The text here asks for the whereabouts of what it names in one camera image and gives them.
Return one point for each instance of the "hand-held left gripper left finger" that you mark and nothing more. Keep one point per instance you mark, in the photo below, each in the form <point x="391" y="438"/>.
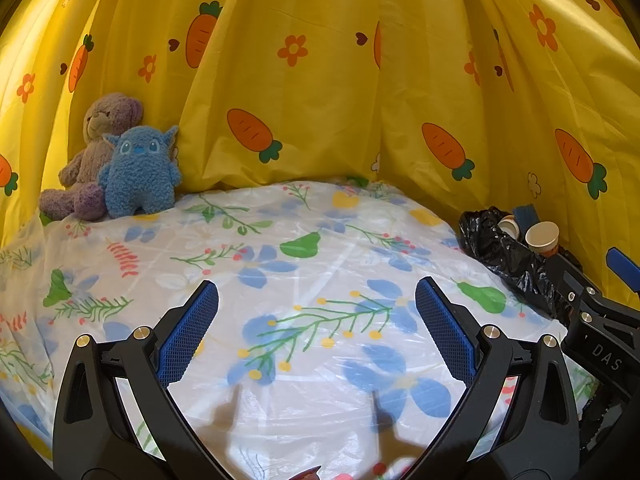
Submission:
<point x="192" y="325"/>

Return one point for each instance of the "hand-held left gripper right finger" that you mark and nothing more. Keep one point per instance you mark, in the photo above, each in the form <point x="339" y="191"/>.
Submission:
<point x="442" y="330"/>

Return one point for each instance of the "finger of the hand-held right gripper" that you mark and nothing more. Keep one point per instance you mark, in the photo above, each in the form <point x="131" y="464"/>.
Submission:
<point x="622" y="267"/>
<point x="526" y="214"/>

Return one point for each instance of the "orange and white paper cup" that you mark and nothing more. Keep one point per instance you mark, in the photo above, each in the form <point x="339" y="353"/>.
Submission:
<point x="509" y="225"/>

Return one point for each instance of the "white paper cup orange print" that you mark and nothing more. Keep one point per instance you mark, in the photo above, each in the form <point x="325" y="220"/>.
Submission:
<point x="542" y="237"/>

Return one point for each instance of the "black trash bag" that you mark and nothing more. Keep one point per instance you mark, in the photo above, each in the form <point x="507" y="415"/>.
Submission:
<point x="505" y="255"/>

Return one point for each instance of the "floral bedsheet with plastic cover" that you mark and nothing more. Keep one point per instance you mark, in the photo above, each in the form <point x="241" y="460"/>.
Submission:
<point x="310" y="260"/>

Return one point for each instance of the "blue plush monster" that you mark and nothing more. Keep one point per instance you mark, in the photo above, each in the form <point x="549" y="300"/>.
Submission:
<point x="140" y="175"/>

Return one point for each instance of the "purple teddy bear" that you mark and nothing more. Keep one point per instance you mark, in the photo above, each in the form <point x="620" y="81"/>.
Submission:
<point x="100" y="120"/>

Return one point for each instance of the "yellow carrot print curtain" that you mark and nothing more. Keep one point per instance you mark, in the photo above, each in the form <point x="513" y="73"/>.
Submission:
<point x="320" y="85"/>

